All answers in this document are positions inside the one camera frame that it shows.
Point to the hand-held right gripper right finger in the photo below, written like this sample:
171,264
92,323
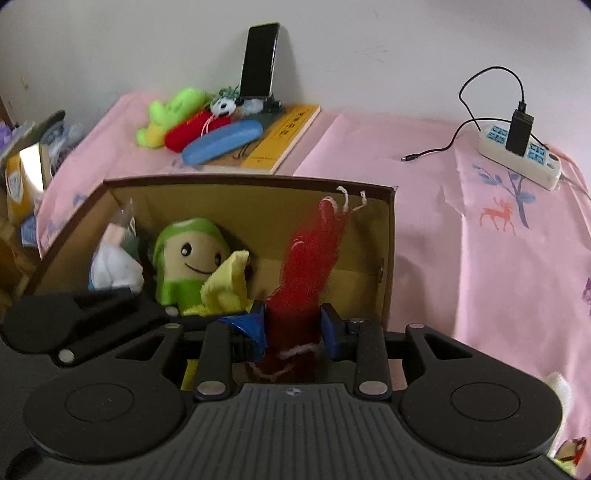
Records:
328,330

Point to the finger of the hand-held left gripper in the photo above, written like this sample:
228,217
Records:
120,318

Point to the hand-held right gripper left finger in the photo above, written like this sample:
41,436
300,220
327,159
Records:
251,330

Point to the yellow cloth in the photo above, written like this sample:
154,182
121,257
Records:
226,290

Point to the red mesh sponge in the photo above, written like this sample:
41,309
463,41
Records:
309,263

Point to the brown cardboard box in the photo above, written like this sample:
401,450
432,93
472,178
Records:
277,217

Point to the green hooded plush doll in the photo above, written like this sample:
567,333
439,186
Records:
184,286

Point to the yellow carton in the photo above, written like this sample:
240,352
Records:
18,194

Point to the pink printed bedsheet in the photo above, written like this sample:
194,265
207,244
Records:
461,277

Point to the blue glasses case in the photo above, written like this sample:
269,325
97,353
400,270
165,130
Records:
217,143

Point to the blue white cloth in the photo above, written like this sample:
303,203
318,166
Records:
60,134

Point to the yellow book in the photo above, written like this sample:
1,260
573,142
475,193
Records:
281,138

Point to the red plush toy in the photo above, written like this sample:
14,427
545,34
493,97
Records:
187,134

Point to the green plush toy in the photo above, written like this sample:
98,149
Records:
173,108

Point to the small panda plush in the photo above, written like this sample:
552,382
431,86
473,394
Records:
225,107

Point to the black phone stand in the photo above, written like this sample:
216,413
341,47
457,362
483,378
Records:
272,105

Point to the white power strip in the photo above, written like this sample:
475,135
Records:
494,147

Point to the black smartphone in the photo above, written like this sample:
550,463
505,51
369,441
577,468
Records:
259,60

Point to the black charger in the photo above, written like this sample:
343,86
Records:
519,131

